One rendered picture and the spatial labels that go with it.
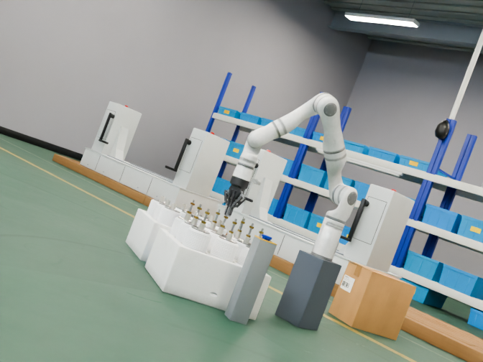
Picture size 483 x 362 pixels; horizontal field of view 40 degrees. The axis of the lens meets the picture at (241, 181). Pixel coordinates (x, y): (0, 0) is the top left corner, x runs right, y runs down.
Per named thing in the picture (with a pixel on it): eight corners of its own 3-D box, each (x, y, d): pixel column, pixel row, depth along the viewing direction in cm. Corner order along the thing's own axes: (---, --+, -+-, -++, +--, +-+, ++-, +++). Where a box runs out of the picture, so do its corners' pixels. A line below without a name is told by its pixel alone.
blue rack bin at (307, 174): (317, 188, 879) (323, 173, 879) (340, 196, 853) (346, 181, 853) (295, 179, 842) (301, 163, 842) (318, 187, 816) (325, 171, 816)
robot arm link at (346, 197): (362, 191, 288) (348, 228, 288) (346, 186, 295) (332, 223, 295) (350, 185, 282) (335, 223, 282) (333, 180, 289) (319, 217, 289)
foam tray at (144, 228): (195, 265, 346) (208, 232, 346) (218, 284, 310) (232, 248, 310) (125, 241, 332) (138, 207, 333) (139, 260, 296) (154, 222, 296)
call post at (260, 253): (241, 319, 250) (270, 241, 250) (246, 325, 243) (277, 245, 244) (223, 314, 248) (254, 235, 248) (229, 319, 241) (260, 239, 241)
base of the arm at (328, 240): (318, 256, 295) (332, 219, 295) (334, 263, 289) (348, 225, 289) (306, 252, 289) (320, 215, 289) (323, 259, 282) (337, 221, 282)
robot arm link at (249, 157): (236, 164, 276) (237, 163, 267) (250, 128, 276) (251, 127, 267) (252, 169, 276) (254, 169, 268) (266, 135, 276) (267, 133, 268)
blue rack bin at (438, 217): (440, 230, 752) (446, 213, 752) (470, 241, 726) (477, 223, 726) (419, 221, 716) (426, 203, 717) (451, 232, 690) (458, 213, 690)
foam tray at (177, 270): (226, 293, 295) (241, 255, 295) (255, 320, 258) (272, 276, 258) (144, 266, 283) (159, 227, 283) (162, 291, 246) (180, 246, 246)
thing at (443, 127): (435, 139, 726) (443, 120, 726) (448, 142, 716) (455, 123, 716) (430, 136, 717) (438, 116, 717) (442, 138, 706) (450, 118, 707)
